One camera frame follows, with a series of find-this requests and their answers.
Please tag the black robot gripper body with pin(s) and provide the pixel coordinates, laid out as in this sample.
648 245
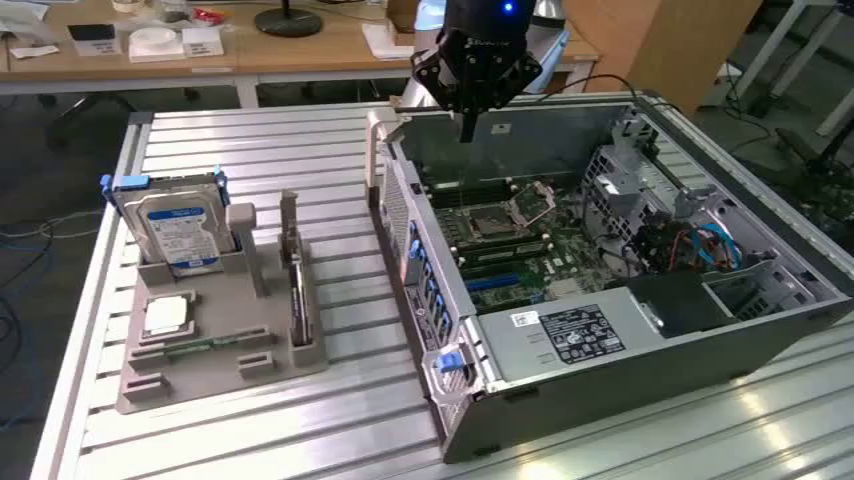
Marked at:
484 50

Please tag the graphics card with metal bracket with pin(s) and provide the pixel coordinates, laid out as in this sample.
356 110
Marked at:
297 300

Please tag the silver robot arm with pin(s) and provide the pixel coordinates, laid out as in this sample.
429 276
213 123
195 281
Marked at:
428 14

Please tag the wooden desk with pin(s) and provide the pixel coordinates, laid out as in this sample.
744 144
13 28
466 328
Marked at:
314 50
101 67

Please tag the wooden cabinet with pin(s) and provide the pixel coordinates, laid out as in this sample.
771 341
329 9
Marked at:
668 50

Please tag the black round lamp base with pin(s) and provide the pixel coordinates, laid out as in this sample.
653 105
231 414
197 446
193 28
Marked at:
289 22

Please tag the metal socket cover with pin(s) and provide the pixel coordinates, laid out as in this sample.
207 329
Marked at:
534 200

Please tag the silver disk bay cage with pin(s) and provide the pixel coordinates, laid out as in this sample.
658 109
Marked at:
621 200

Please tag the CPU socket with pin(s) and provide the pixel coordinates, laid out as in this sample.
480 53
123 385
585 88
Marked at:
490 223

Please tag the small white box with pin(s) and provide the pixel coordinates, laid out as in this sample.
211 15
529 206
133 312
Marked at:
202 42

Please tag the blue slot retainer clip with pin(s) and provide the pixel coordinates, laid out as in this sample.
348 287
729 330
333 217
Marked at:
437 309
414 247
429 289

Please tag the installed RAM stick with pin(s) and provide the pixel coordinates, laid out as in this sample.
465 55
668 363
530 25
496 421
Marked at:
504 254

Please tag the green motherboard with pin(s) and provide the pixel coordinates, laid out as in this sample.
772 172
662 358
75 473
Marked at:
561 260

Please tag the white box with tape roll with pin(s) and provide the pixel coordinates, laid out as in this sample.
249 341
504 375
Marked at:
155 45

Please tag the blue expansion slot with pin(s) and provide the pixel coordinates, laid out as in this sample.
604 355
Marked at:
493 281

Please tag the black office chair base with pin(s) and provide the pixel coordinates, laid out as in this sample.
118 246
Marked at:
801 145

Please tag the hard disk with blue caddy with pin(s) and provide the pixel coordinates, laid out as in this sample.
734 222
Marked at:
174 230

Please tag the black and white box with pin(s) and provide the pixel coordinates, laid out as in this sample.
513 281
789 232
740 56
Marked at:
95 40

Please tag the grey power supply unit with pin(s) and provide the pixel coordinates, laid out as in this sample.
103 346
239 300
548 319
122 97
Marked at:
581 330

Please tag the grey plastic parts rack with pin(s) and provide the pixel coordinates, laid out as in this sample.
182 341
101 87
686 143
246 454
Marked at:
221 310

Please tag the blue case release latch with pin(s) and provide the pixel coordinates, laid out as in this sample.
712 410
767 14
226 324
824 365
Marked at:
448 362

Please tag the white paper slip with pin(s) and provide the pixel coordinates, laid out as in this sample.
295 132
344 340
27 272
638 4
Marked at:
34 51

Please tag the silver CPU chip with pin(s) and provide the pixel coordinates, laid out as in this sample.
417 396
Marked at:
166 316

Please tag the grey open PC case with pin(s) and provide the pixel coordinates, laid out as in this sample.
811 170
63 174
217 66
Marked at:
734 350

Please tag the green RAM stick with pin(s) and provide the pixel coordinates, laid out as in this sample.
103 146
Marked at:
201 345

